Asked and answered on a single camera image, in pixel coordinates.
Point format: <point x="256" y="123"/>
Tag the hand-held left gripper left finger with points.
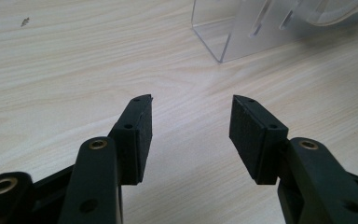
<point x="135" y="146"/>

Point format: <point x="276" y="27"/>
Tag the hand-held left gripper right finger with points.
<point x="254" y="146"/>

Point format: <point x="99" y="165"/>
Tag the clear acrylic rack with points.
<point x="248" y="34"/>

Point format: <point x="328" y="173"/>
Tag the cream canvas hat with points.
<point x="338" y="17"/>

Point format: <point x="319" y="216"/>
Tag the small grey debris speck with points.
<point x="24" y="21"/>

